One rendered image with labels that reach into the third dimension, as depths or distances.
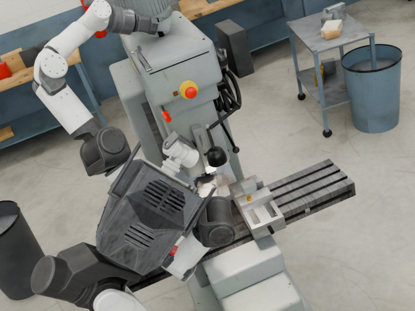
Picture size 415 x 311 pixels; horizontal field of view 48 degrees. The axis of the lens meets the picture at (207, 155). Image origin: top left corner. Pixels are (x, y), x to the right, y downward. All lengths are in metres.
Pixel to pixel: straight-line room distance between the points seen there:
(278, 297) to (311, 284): 1.02
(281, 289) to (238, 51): 1.05
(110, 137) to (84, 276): 0.41
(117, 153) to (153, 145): 0.93
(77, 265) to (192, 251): 0.38
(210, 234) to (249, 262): 0.65
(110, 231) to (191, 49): 0.63
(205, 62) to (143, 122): 0.77
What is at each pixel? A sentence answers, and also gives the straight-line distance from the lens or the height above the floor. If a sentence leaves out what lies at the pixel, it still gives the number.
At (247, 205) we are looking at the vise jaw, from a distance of 2.09.
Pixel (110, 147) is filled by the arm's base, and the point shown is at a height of 1.77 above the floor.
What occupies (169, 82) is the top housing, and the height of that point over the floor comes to 1.80.
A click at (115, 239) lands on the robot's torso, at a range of 1.38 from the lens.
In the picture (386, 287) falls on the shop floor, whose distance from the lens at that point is 3.08.
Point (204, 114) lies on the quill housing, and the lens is 1.79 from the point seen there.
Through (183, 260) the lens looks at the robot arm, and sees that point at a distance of 1.62.
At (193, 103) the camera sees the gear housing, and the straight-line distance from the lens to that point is 1.72.
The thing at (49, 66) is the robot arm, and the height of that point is 2.00.
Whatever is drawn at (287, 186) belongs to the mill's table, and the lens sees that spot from 2.30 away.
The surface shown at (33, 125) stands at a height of 0.23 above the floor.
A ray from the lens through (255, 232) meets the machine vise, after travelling 2.04.
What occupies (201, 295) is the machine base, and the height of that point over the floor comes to 0.20.
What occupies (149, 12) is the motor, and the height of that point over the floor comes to 1.94.
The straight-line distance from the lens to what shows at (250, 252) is 2.14.
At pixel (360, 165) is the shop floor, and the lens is 3.92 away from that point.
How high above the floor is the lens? 2.42
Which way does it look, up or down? 33 degrees down
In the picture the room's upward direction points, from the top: 18 degrees counter-clockwise
